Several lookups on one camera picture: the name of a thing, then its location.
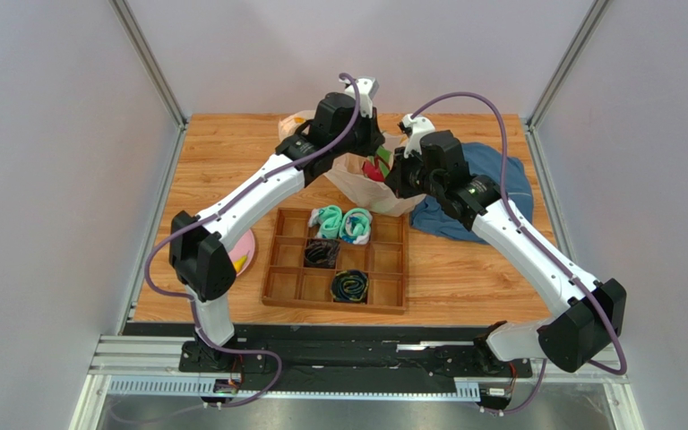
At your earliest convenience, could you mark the blue cloth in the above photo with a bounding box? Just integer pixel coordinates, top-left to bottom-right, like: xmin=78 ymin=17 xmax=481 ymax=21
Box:
xmin=409 ymin=142 xmax=535 ymax=245

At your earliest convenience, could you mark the black yellow blue sock roll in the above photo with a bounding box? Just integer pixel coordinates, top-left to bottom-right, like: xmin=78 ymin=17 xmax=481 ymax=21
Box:
xmin=330 ymin=270 xmax=369 ymax=304

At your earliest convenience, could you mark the aluminium frame post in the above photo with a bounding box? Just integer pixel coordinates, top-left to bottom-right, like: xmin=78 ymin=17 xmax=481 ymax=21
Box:
xmin=109 ymin=0 xmax=189 ymax=127
xmin=527 ymin=0 xmax=613 ymax=129

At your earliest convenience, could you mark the red dragon fruit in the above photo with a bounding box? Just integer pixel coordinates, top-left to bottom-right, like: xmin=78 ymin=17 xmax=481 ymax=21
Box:
xmin=361 ymin=146 xmax=392 ymax=183

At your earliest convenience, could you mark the right aluminium frame post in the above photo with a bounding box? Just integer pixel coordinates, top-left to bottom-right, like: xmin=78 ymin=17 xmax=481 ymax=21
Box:
xmin=527 ymin=0 xmax=613 ymax=129

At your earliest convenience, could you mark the pink plate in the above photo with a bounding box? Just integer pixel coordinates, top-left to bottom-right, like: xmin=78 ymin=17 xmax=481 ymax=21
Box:
xmin=228 ymin=229 xmax=256 ymax=276

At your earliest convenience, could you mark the black patterned sock roll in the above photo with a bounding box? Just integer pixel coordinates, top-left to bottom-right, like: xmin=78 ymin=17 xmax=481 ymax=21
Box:
xmin=304 ymin=238 xmax=340 ymax=269

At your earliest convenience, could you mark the teal blue white sock roll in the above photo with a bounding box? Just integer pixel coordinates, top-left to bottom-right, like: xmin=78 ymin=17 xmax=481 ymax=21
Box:
xmin=339 ymin=208 xmax=373 ymax=245

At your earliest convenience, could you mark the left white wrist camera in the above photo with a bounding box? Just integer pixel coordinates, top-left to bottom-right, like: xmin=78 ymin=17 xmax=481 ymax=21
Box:
xmin=340 ymin=76 xmax=379 ymax=119

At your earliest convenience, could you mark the yellow banana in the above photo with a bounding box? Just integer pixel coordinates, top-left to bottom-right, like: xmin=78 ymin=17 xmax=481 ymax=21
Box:
xmin=233 ymin=254 xmax=248 ymax=274

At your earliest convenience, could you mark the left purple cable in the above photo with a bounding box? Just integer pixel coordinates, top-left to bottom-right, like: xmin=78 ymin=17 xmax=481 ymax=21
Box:
xmin=143 ymin=72 xmax=362 ymax=409

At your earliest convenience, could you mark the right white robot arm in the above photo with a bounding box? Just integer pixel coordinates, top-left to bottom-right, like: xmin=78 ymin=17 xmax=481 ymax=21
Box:
xmin=385 ymin=131 xmax=627 ymax=373

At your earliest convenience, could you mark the banana print plastic bag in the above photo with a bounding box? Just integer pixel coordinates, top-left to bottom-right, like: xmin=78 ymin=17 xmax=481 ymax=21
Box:
xmin=278 ymin=110 xmax=426 ymax=217

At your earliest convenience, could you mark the left aluminium frame post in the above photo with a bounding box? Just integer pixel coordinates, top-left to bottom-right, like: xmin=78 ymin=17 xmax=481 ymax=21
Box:
xmin=109 ymin=0 xmax=189 ymax=127

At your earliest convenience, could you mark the wooden divided tray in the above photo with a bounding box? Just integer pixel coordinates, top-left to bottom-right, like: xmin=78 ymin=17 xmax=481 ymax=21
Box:
xmin=261 ymin=208 xmax=409 ymax=314

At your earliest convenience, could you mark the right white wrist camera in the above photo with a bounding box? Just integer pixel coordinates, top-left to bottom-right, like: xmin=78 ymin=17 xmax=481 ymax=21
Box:
xmin=399 ymin=114 xmax=436 ymax=158

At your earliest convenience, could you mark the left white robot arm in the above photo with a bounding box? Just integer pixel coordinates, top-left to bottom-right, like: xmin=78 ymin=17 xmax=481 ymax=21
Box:
xmin=168 ymin=83 xmax=384 ymax=359

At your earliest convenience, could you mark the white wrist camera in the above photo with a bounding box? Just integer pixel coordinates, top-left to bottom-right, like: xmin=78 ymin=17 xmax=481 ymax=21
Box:
xmin=399 ymin=114 xmax=436 ymax=158
xmin=340 ymin=76 xmax=379 ymax=119

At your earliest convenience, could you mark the mint green sock roll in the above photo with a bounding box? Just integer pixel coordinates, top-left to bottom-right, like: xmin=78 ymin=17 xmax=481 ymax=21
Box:
xmin=307 ymin=205 xmax=343 ymax=240

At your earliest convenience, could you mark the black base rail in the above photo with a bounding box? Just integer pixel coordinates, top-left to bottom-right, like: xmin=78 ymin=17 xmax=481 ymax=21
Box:
xmin=123 ymin=322 xmax=596 ymax=395

